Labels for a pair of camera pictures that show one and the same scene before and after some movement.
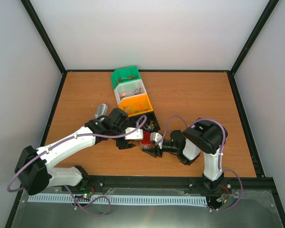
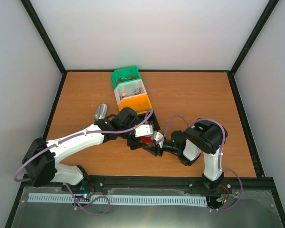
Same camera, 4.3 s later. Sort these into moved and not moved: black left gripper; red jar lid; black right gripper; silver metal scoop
Moved: black left gripper
Not moved: silver metal scoop; black right gripper; red jar lid
